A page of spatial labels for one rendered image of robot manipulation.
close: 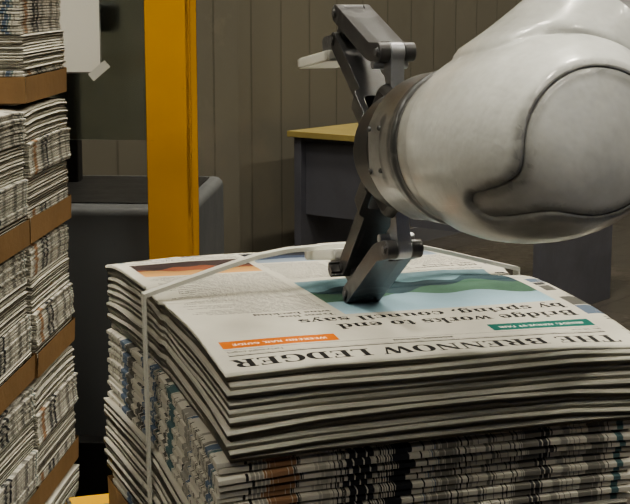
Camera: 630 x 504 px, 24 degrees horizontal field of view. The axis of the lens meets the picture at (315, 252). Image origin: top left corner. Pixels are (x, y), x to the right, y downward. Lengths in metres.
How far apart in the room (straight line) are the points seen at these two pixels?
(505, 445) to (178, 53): 2.05
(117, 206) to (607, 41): 2.45
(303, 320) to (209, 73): 4.94
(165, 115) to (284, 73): 3.56
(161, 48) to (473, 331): 2.02
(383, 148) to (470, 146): 0.13
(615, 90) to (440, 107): 0.10
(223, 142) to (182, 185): 3.03
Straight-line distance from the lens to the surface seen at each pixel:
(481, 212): 0.73
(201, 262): 1.16
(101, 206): 3.12
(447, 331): 0.94
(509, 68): 0.70
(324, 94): 6.68
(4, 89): 2.43
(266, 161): 6.39
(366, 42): 0.94
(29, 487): 2.48
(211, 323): 0.94
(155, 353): 1.05
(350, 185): 6.10
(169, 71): 2.90
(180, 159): 2.91
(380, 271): 0.95
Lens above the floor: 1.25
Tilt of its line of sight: 10 degrees down
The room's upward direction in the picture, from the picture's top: straight up
